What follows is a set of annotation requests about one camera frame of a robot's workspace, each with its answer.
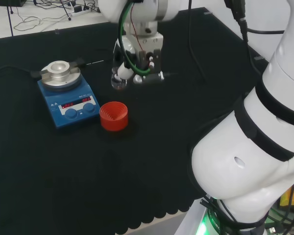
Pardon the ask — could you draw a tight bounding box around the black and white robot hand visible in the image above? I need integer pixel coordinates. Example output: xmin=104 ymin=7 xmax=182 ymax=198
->
xmin=112 ymin=33 xmax=166 ymax=86

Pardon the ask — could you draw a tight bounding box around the heater with blue base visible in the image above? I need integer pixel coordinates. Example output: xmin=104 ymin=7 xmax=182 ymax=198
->
xmin=30 ymin=58 xmax=100 ymax=131

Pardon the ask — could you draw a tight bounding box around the white power strip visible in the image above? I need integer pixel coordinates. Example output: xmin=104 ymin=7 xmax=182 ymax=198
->
xmin=70 ymin=5 xmax=100 ymax=17

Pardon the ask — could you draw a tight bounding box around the thin dark tripod leg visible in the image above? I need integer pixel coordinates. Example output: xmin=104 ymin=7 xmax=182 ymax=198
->
xmin=7 ymin=0 xmax=14 ymax=37

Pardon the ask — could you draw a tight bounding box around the black box device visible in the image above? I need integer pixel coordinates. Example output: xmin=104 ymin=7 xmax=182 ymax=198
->
xmin=0 ymin=0 xmax=26 ymax=7

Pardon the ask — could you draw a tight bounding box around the black bench cloth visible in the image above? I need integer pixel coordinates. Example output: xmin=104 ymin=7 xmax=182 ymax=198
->
xmin=0 ymin=6 xmax=269 ymax=235

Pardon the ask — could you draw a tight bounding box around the yellow stop button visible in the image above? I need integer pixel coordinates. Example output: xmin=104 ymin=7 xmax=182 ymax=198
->
xmin=280 ymin=176 xmax=294 ymax=209

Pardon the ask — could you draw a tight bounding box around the green robot cable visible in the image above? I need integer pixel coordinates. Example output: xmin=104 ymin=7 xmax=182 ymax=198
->
xmin=117 ymin=0 xmax=153 ymax=75

